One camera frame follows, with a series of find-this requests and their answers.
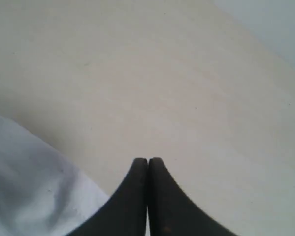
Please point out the white t-shirt with red lettering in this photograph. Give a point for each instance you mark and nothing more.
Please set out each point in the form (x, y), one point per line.
(41, 192)

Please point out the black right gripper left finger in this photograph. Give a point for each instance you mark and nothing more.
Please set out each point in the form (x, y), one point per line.
(124, 214)

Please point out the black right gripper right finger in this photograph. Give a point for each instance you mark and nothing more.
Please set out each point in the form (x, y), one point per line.
(171, 212)

